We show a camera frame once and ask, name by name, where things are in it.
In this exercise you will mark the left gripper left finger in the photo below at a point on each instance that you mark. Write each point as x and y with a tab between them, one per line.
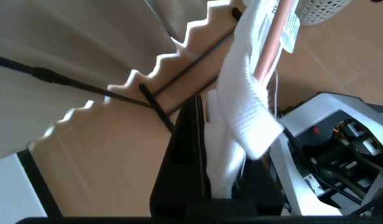
182	180

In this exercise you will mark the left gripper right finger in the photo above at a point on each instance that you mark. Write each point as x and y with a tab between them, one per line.
262	189

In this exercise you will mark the white printed garment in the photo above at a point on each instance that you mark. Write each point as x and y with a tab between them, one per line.
241	102

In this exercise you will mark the pink clothes hanger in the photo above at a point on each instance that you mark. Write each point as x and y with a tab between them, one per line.
272	40

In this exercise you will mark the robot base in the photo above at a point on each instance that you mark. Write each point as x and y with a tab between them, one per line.
319	109

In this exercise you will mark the black clothes rack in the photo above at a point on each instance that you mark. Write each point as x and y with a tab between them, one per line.
54	77

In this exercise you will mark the white laundry basket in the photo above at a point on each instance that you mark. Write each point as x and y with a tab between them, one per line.
319	11

